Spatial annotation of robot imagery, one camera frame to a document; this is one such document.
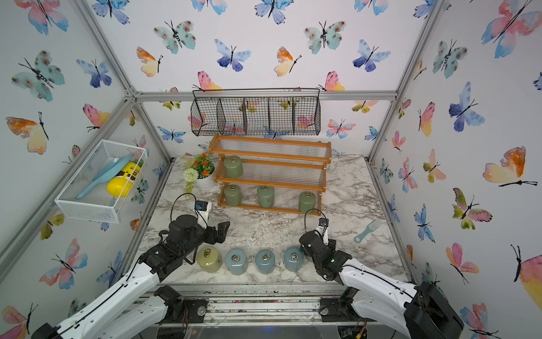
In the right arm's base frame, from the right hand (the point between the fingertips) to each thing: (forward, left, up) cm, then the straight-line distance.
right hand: (315, 237), depth 85 cm
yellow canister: (-11, +39, +2) cm, 41 cm away
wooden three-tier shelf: (+38, +23, -7) cm, 45 cm away
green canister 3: (+17, +21, +2) cm, 28 cm away
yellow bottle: (+3, +66, +26) cm, 71 cm away
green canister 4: (+16, +3, +2) cm, 17 cm away
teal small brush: (+8, -25, -5) cm, 27 cm away
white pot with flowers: (+26, +53, +7) cm, 60 cm away
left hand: (+1, +36, +10) cm, 38 cm away
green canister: (+23, +35, +16) cm, 44 cm away
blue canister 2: (-11, +19, +2) cm, 22 cm away
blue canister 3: (-10, +8, +3) cm, 13 cm away
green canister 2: (+17, +36, +2) cm, 40 cm away
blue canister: (-12, +29, +2) cm, 32 cm away
